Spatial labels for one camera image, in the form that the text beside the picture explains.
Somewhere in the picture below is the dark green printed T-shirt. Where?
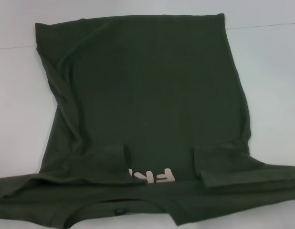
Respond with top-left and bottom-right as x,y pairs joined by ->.
0,13 -> 295,227

